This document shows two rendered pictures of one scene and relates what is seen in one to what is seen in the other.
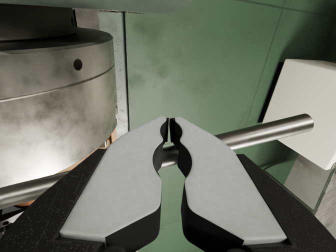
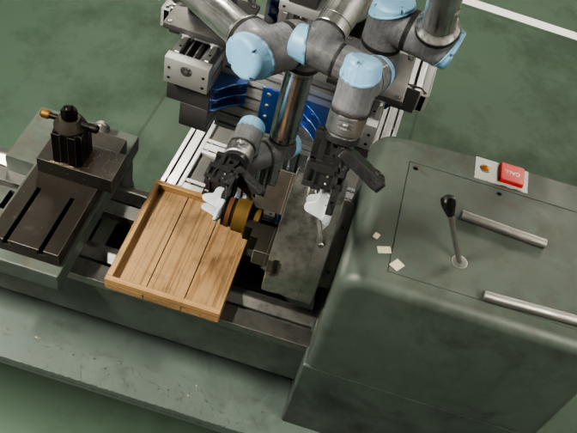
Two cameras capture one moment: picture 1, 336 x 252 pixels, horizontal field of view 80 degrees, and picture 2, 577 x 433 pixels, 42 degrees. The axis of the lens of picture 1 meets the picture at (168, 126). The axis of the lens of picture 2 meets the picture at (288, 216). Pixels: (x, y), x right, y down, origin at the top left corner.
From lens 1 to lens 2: 1.50 m
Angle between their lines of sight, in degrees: 68
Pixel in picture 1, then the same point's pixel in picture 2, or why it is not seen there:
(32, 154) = (300, 208)
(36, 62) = (331, 228)
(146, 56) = not seen: outside the picture
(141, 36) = not seen: outside the picture
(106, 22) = (267, 419)
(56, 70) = (325, 233)
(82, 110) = (303, 235)
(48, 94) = not seen: hidden behind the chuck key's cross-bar
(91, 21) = (300, 338)
